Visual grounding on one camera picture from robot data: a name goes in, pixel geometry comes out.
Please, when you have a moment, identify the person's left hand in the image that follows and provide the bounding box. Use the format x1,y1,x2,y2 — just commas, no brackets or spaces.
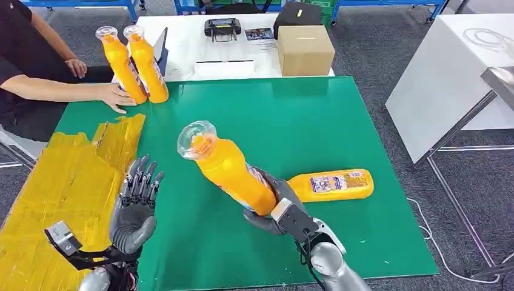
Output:
64,58,88,79

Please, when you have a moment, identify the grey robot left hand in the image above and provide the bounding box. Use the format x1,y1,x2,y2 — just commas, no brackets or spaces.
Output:
108,154,165,256

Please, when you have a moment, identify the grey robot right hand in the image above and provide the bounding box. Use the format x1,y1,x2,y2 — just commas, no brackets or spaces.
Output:
241,166,310,237

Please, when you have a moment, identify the person's right hand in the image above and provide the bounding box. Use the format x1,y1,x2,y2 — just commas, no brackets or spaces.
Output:
96,82,138,115

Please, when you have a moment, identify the orange drink bottle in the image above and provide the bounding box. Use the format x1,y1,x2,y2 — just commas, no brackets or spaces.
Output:
122,24,170,105
95,25,149,107
176,119,278,218
286,168,375,204

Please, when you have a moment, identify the person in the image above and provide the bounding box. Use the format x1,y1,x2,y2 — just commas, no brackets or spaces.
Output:
0,0,138,144

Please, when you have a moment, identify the blue metal rack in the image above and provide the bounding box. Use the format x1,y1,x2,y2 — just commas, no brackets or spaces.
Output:
330,0,449,24
21,0,147,24
173,0,285,16

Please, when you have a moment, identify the tablet in blue case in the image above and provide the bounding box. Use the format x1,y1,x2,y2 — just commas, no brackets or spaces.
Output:
152,27,170,78

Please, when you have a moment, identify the green mat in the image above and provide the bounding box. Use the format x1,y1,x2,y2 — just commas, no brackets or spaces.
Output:
53,76,439,291

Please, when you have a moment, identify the yellow plastic sheet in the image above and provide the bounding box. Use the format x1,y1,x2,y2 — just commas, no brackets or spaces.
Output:
0,113,147,291

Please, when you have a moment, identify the white stool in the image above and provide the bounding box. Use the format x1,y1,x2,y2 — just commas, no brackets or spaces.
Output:
0,125,48,170

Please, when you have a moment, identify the black handheld controller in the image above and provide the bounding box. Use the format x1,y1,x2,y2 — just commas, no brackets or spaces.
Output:
203,18,243,44

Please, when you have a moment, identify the brown cardboard box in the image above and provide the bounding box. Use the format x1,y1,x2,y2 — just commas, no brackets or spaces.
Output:
276,24,336,78

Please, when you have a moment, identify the printed dark leaflet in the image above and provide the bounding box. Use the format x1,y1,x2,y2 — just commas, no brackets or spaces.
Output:
244,27,276,42

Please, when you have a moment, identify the black case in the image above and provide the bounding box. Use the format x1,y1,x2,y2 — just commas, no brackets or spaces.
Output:
273,0,324,41

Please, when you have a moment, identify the large white table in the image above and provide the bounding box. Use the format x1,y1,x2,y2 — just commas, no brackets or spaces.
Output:
385,13,514,164

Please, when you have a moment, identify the green crate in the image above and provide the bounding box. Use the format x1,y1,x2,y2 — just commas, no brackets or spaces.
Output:
302,0,339,29

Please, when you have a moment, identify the steel bench corner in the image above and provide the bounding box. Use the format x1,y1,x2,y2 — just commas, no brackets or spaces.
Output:
480,65,514,112

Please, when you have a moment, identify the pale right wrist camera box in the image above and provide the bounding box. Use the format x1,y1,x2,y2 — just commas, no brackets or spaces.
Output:
270,197,319,243

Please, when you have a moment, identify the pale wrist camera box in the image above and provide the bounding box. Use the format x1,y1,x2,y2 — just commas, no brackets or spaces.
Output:
44,219,84,258
270,197,319,243

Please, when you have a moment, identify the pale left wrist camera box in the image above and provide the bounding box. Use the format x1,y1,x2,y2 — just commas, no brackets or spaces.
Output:
44,219,84,258

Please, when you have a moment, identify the white floor cable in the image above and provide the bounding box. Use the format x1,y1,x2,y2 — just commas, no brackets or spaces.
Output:
406,197,514,285

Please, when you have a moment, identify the metal table frame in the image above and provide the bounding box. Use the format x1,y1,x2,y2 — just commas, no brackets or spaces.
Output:
413,91,514,279

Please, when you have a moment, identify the coiled white cable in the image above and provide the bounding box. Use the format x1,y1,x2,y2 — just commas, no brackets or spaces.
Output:
462,27,514,53

